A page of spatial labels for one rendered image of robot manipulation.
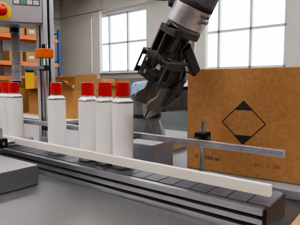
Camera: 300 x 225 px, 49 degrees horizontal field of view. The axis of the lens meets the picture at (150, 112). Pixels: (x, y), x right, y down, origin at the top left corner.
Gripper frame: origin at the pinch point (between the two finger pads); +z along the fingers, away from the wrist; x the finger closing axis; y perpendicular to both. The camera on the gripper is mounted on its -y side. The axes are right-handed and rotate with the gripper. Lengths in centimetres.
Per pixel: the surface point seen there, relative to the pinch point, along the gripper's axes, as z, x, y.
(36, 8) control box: 1, -66, -11
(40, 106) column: 31, -51, -12
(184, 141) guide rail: 1.7, 9.4, -2.8
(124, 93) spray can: -0.1, -7.9, 1.0
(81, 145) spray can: 18.3, -12.8, 2.5
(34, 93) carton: 122, -205, -126
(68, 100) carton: 96, -150, -120
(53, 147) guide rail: 24.2, -20.4, 4.2
